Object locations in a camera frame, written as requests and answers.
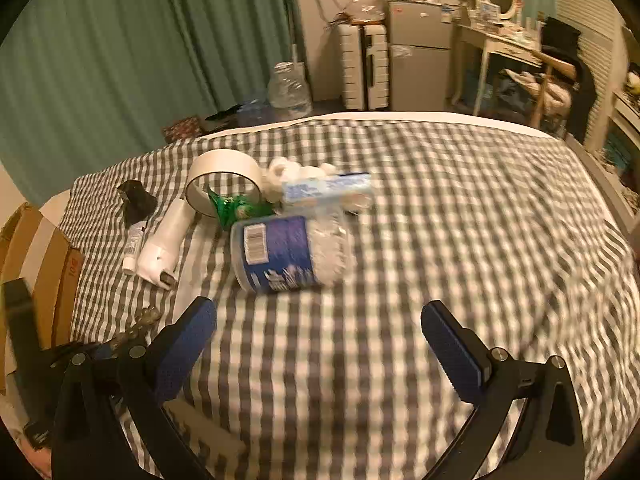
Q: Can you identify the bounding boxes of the white tape roll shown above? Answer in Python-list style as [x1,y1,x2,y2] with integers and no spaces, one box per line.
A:
[184,150,264,219]

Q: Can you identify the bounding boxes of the red patterned box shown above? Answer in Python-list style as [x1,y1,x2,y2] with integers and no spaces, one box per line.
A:
[162,115,204,144]

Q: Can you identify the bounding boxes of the pile of light clothes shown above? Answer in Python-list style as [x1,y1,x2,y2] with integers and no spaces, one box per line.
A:
[502,67,575,117]

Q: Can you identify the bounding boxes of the white louvered door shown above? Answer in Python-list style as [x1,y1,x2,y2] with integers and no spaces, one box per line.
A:
[552,0,632,151]

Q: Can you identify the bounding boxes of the blue plastic bag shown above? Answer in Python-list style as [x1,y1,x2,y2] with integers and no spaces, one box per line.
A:
[236,91,273,126]

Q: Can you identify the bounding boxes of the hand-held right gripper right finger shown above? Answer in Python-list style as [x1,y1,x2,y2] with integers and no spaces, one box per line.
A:
[421,300,586,480]

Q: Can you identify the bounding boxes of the large clear water bottle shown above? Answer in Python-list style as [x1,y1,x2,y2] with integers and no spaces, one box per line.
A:
[267,61,314,122]

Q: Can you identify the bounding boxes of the green curtain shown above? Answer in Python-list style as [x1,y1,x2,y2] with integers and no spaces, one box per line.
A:
[0,0,307,207]

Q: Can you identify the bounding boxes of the white suitcase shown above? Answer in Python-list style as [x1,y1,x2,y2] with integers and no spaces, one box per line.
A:
[334,24,367,111]
[362,24,391,111]

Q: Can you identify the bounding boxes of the metal chain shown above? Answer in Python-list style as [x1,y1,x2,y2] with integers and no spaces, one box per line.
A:
[106,305,164,357]

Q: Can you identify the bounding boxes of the black chair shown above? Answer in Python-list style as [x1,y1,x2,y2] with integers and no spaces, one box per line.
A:
[540,16,598,141]

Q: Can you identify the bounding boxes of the silver mini fridge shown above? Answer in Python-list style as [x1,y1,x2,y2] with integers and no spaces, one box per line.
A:
[384,0,458,112]

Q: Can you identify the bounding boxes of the white handheld flashlight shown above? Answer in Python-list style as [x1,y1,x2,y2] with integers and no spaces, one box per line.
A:
[136,198,197,291]

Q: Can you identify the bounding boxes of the blue-labelled clear plastic jar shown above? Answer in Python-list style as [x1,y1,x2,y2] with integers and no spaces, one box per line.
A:
[229,211,357,295]

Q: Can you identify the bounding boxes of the brown cardboard box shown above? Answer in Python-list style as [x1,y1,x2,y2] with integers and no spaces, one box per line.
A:
[0,202,85,397]

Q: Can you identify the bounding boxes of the small black clip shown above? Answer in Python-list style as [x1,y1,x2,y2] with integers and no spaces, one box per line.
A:
[117,179,157,226]

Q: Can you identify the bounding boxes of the white vanity table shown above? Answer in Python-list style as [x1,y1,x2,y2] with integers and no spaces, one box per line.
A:
[452,24,546,117]

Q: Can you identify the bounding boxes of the grey checkered cloth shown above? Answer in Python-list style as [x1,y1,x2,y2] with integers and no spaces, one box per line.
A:
[65,119,640,480]

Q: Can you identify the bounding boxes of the small white tube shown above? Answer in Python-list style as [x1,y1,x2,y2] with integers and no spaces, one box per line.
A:
[122,220,149,276]

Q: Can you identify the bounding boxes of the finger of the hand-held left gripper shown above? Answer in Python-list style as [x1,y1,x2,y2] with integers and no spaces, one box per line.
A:
[50,339,125,362]

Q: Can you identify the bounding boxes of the pack of white cotton rolls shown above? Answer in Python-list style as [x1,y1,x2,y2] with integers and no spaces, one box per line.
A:
[262,156,375,217]

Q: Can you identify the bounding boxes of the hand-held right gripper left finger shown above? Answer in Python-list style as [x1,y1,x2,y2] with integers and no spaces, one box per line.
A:
[52,296,218,480]

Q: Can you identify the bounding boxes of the green snack packet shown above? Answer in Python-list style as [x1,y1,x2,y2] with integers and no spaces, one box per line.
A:
[206,185,277,232]

